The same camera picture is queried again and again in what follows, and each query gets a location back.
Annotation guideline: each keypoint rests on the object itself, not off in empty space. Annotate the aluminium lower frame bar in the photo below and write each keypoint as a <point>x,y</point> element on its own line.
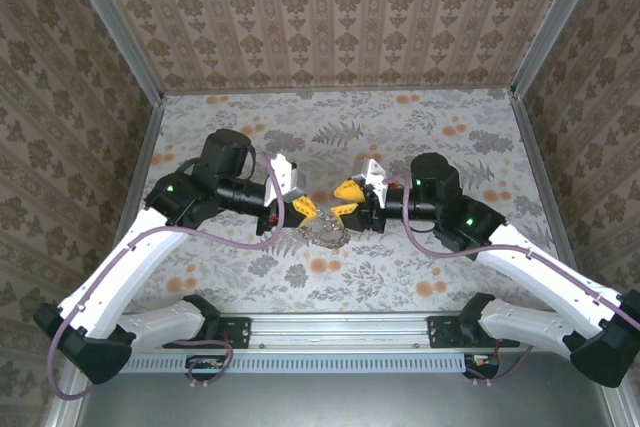
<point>65,412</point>
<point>620,407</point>

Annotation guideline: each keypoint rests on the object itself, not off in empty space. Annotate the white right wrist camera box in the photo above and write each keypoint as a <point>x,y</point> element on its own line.
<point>374,177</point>

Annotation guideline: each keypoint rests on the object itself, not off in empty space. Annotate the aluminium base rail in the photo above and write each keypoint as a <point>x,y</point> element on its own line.
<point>340,329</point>

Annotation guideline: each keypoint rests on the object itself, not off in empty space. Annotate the aluminium frame post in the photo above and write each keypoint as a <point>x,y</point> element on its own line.
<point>555,22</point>
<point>115,32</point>

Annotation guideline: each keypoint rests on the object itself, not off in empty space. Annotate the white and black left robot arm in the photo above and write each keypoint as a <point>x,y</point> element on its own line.
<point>125,267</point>

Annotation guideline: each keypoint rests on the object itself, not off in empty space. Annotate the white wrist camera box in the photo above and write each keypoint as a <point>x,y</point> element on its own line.
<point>282,174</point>
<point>374,177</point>

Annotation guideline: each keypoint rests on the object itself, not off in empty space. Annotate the aluminium side rail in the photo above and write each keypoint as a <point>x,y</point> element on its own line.
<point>147,147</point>
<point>530,147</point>

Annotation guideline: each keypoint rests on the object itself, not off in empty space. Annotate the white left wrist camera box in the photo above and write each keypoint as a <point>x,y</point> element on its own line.
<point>282,174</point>

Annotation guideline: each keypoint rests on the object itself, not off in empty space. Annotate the grey metal panel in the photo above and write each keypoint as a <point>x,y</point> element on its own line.
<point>340,402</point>

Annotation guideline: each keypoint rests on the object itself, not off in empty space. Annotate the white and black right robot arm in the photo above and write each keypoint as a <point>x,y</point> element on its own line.
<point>550,287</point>

